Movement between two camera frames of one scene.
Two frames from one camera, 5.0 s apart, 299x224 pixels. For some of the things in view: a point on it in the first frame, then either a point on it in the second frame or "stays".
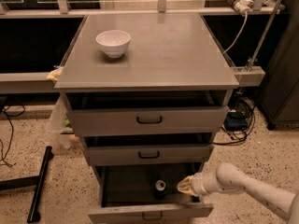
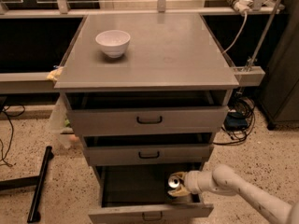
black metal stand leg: x=36 y=181 stays
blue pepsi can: x=160 y=190 → x=174 y=182
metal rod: x=266 y=27 stays
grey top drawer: x=148 y=113 stays
